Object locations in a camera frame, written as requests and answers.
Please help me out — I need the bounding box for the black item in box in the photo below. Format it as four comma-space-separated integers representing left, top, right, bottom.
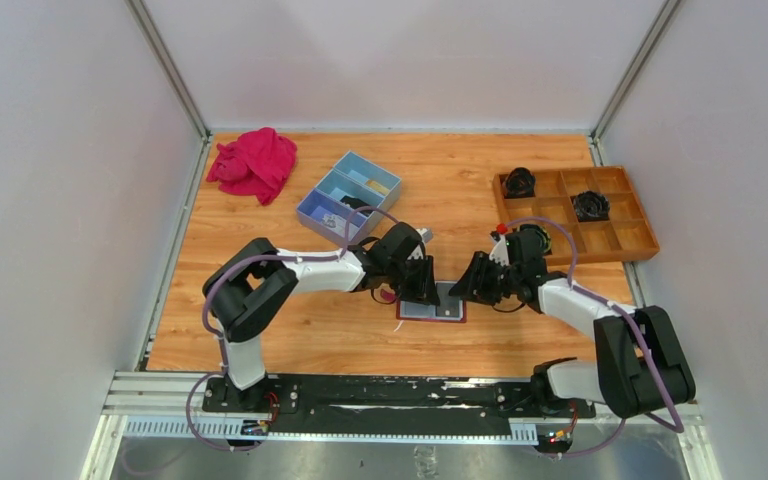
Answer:
340, 195, 373, 217

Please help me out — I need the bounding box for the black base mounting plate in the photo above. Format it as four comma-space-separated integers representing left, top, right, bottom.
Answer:
202, 374, 595, 437

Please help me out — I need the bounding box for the red leather card holder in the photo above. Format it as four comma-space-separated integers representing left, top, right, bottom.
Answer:
376, 289, 466, 323

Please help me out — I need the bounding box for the wooden compartment tray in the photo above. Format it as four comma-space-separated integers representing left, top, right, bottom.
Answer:
491, 167, 660, 265

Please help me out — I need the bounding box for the silver VIP card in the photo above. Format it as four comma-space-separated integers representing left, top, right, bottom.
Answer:
315, 208, 346, 235

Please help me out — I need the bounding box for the blue compartment organizer box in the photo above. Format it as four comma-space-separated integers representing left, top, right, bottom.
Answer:
296, 151, 402, 246

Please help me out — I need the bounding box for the gold card in box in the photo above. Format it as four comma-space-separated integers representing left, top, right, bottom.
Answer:
365, 179, 390, 196

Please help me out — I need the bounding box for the crumpled pink cloth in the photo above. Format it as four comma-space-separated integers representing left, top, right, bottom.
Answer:
206, 127, 297, 206

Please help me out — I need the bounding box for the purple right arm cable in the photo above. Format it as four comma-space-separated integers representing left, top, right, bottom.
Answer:
489, 216, 687, 458

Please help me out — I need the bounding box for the dark card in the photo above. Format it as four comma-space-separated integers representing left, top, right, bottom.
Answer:
435, 281, 464, 322

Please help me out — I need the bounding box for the aluminium frame rail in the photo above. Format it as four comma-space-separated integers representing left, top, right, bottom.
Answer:
102, 370, 703, 445

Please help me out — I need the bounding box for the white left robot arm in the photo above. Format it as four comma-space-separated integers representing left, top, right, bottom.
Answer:
202, 222, 440, 391

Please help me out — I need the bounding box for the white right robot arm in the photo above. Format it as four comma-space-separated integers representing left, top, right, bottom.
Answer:
450, 224, 696, 419

